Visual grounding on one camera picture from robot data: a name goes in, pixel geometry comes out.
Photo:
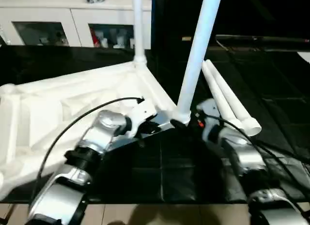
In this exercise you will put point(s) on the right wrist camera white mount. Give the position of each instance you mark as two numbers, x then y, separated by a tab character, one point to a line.
208	109

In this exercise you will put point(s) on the white plastic table leg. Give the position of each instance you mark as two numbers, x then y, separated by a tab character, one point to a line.
196	53
228	89
216	89
138	29

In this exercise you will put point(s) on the black mat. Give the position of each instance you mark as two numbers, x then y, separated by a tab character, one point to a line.
181	167

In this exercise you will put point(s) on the dark rounded foot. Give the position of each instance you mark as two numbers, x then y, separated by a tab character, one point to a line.
116	222

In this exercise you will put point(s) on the silver metal rail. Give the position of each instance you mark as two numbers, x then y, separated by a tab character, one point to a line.
261	38

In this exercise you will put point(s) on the white flat board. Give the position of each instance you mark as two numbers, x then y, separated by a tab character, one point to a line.
304	56

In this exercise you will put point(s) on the white cabinet glass doors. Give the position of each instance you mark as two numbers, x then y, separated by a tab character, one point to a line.
72	17

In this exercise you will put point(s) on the black box gold label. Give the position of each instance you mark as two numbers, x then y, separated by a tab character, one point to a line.
169	17

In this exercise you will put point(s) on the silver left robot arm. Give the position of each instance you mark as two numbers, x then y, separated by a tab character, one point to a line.
101	133

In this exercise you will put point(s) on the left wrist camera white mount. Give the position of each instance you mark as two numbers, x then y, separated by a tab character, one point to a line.
143	113

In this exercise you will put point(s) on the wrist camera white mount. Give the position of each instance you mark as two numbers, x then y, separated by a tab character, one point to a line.
208	109
143	113

